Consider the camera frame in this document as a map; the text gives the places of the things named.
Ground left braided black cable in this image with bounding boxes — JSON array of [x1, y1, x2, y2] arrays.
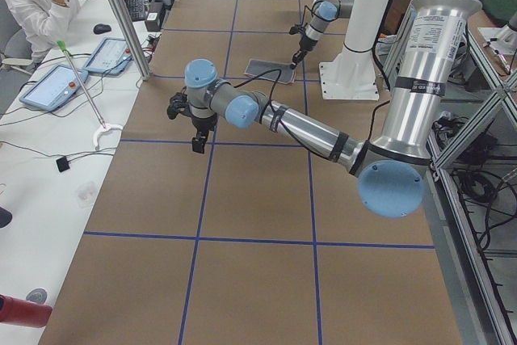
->
[[229, 68, 395, 160]]

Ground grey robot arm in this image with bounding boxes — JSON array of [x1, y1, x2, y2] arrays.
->
[[289, 0, 355, 69], [180, 0, 484, 218]]

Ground pink grey-backed towel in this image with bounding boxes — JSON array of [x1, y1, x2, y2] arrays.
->
[[244, 59, 296, 85]]

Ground small black box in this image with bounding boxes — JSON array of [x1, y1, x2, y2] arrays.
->
[[56, 156, 70, 173]]

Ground blue teach pendant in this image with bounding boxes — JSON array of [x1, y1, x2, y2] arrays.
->
[[19, 64, 79, 111], [82, 37, 132, 76]]

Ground black keyboard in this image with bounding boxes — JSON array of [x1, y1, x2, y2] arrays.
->
[[124, 0, 147, 22]]

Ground aluminium side frame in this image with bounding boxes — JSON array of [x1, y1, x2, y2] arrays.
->
[[425, 12, 516, 344]]

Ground aluminium frame post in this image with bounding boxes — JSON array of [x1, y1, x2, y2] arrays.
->
[[108, 0, 151, 81]]

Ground near blue teach pendant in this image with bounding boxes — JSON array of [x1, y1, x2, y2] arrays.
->
[[19, 64, 79, 111]]

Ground red bottle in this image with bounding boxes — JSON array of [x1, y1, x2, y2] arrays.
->
[[0, 295, 53, 328]]

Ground right braided black cable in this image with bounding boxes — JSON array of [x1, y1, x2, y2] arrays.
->
[[301, 4, 324, 33]]

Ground braided black cable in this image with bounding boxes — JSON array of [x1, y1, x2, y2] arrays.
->
[[229, 68, 395, 160], [301, 4, 324, 33]]

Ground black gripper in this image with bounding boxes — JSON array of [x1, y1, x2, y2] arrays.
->
[[191, 114, 217, 154], [289, 36, 317, 69]]

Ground far blue teach pendant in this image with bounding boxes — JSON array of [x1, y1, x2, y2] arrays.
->
[[82, 37, 132, 76]]

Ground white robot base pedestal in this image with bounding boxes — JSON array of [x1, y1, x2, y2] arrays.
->
[[319, 0, 389, 101]]

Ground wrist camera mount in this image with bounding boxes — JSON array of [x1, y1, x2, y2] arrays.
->
[[288, 23, 306, 36], [166, 92, 191, 120]]

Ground long reacher grabber stick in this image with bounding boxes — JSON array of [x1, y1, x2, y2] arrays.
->
[[57, 40, 123, 151]]

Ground black computer mouse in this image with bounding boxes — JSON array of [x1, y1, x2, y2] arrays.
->
[[93, 23, 111, 35]]

